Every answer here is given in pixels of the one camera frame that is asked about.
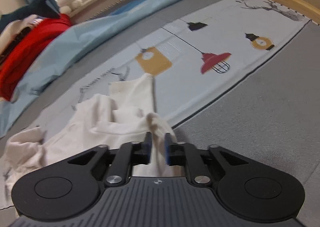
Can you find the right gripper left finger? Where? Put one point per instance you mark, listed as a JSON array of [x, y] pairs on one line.
[[142, 151]]

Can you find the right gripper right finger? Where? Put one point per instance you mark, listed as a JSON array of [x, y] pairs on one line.
[[174, 152]]

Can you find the white small shirt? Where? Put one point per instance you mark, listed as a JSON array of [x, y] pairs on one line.
[[124, 115]]

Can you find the cream folded clothes stack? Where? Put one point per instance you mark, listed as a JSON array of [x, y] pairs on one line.
[[16, 31]]

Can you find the printed grey bed sheet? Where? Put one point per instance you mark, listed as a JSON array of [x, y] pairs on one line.
[[238, 83]]

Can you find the light blue quilt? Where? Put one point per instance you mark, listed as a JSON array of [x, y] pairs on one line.
[[67, 49]]

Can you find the red blanket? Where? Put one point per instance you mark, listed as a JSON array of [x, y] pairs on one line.
[[25, 53]]

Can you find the white plush toy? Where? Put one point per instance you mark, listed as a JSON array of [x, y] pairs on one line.
[[67, 6]]

